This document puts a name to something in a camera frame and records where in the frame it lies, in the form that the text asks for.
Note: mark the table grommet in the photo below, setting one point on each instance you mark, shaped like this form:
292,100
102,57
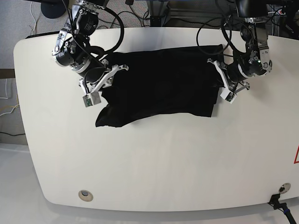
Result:
85,195
284,188

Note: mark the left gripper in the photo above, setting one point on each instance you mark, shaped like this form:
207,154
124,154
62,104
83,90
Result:
232,83

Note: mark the black clamp with cable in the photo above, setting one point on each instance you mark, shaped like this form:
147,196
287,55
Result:
276,205

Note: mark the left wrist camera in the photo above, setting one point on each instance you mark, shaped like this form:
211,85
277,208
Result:
228,95

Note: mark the red warning sticker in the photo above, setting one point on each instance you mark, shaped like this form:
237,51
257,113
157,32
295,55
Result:
296,160

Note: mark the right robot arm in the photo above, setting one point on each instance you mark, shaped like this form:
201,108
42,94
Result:
73,46

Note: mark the aluminium frame post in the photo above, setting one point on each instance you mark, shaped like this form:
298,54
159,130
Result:
158,12

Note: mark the right table grommet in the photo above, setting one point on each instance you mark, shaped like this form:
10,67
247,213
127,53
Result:
284,188

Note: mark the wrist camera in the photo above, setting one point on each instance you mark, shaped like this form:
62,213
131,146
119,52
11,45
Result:
91,99
228,95

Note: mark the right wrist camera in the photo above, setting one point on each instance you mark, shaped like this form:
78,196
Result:
91,99

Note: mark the black round stand base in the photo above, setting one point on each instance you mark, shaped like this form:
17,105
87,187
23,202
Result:
53,9

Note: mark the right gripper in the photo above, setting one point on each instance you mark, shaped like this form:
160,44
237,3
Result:
97,78

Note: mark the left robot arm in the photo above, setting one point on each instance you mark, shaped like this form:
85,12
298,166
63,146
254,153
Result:
255,60

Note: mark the left table grommet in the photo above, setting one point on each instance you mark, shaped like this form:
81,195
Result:
85,195

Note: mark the black T-shirt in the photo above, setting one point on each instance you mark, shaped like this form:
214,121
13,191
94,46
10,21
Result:
165,81

